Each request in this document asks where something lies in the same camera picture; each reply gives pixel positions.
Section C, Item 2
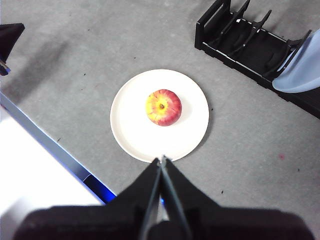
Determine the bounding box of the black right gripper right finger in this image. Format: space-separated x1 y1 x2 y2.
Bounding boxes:
161 154 315 240

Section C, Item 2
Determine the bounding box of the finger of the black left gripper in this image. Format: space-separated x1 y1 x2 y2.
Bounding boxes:
0 59 12 77
0 22 26 61

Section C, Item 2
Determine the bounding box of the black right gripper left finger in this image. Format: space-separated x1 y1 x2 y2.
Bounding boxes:
12 157 162 240

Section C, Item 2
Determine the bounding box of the cream yellow round plate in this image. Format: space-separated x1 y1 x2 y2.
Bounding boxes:
109 68 210 164

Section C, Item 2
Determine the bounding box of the red yellow apple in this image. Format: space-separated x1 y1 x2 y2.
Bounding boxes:
145 89 182 127

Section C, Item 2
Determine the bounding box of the blue round plate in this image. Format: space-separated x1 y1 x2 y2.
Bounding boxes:
271 29 320 94

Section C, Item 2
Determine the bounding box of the black plastic plate rack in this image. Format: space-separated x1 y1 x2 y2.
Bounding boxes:
194 0 320 120

